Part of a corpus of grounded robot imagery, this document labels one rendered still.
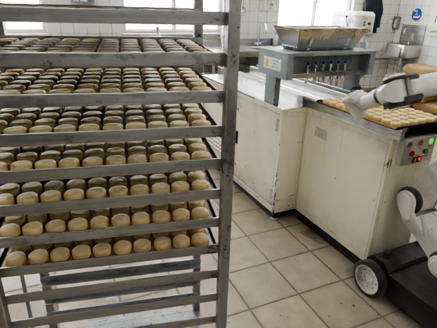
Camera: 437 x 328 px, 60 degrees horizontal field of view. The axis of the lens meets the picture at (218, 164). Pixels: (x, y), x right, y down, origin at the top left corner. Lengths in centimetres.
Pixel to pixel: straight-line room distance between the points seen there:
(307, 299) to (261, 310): 27
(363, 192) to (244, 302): 89
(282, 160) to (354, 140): 54
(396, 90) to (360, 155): 72
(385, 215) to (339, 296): 51
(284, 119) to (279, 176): 40
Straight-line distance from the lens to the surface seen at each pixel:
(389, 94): 163
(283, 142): 254
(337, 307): 222
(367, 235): 236
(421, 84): 164
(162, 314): 186
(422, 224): 225
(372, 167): 222
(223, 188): 101
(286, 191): 272
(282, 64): 244
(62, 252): 118
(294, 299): 220
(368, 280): 231
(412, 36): 745
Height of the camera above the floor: 144
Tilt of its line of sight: 23 degrees down
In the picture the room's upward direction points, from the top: 2 degrees clockwise
